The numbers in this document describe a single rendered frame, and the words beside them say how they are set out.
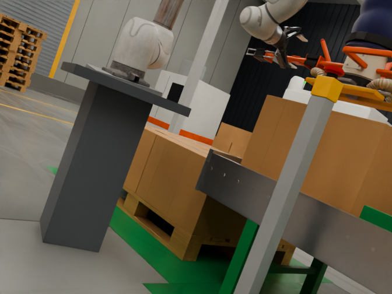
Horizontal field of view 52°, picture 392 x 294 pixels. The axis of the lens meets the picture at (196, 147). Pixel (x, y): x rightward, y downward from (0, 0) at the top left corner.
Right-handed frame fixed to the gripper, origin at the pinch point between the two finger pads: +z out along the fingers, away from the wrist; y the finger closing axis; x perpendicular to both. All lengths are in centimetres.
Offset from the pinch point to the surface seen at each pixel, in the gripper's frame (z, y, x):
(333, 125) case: -5.1, 28.8, 35.1
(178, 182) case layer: -4, 84, -43
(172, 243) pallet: -4, 114, -28
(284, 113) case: -4.9, 29.7, 9.5
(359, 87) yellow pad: 0.0, 10.4, 36.0
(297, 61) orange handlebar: 11.0, 0.8, -7.6
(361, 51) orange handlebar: -12.7, -0.5, 38.6
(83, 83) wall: 370, 70, -1010
